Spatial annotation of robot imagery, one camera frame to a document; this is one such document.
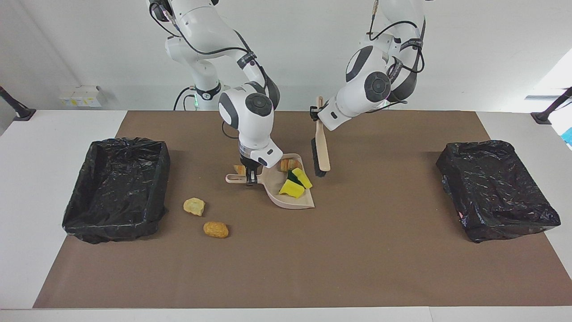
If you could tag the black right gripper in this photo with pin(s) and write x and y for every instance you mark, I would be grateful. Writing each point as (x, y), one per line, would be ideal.
(249, 164)

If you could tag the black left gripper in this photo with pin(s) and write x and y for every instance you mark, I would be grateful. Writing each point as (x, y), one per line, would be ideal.
(316, 113)

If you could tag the pink plastic dustpan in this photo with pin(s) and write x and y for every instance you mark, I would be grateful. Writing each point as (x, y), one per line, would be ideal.
(281, 200)

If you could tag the beige sponge chunk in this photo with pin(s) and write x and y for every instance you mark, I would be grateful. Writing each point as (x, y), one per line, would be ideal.
(287, 164)

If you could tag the pink hand brush black bristles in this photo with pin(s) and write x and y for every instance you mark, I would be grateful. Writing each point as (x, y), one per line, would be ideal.
(322, 152)

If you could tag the yellow notched sponge piece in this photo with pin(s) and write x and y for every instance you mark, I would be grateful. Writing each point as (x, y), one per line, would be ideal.
(291, 190)

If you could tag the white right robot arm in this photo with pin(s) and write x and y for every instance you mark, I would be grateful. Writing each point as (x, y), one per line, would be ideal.
(250, 125)

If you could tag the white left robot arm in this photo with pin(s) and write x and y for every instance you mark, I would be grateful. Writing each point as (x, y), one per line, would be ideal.
(357, 98)

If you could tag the bin lined with black bag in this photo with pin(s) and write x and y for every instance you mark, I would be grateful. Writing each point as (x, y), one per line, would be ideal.
(116, 197)
(496, 192)

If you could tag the orange striped bread piece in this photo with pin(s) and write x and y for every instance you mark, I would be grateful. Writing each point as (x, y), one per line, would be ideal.
(239, 170)

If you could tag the golden brown nugget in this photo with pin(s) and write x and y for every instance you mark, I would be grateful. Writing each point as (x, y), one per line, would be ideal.
(216, 229)

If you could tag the pale yellow crumpled food piece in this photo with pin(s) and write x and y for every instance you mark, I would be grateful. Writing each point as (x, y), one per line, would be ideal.
(194, 206)

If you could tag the brown table mat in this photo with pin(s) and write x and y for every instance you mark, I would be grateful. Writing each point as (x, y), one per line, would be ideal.
(286, 277)

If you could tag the white box with yellow labels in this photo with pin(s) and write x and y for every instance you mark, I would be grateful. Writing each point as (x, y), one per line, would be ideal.
(80, 96)

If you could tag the black stand leg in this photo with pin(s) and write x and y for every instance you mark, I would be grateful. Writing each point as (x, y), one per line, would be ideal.
(543, 117)
(20, 112)

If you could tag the blue object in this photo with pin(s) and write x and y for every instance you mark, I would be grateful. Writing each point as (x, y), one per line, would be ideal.
(568, 136)

